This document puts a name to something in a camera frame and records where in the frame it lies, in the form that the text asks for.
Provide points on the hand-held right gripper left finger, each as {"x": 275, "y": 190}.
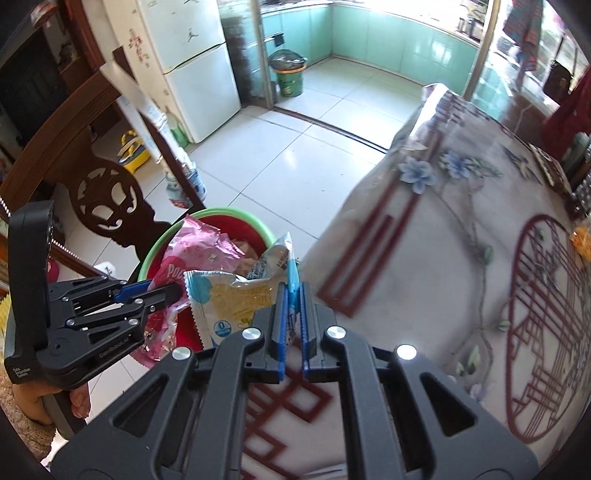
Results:
{"x": 281, "y": 332}

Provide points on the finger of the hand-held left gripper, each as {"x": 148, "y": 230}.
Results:
{"x": 159, "y": 300}
{"x": 131, "y": 290}

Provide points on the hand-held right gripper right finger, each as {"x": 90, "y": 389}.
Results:
{"x": 305, "y": 341}

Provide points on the red basin with green rim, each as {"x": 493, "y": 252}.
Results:
{"x": 189, "y": 330}

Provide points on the pink plastic wrapper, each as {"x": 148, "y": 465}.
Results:
{"x": 194, "y": 249}

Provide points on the white and yellow snack packet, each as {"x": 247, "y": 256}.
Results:
{"x": 231, "y": 295}

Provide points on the person's left forearm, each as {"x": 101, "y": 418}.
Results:
{"x": 23, "y": 438}

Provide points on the black shoulder bag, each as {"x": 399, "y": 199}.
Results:
{"x": 558, "y": 81}

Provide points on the person's left hand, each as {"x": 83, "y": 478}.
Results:
{"x": 32, "y": 406}

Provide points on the carved dark wooden chair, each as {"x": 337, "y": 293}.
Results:
{"x": 106, "y": 198}

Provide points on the small water bottle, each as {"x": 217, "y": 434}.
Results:
{"x": 184, "y": 191}

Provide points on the yellow bag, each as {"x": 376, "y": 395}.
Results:
{"x": 134, "y": 152}

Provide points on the green plastic bottle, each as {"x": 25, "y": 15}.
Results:
{"x": 178, "y": 129}

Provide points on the white rolled paper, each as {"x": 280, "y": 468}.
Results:
{"x": 138, "y": 104}

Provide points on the white refrigerator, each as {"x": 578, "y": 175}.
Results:
{"x": 203, "y": 92}

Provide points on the green kitchen waste bin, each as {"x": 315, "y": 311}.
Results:
{"x": 288, "y": 76}

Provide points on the clear bag of orange snacks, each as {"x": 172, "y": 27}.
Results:
{"x": 582, "y": 240}

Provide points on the teal kitchen cabinets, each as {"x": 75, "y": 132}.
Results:
{"x": 392, "y": 41}

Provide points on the dark red garment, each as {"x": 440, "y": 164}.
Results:
{"x": 570, "y": 120}

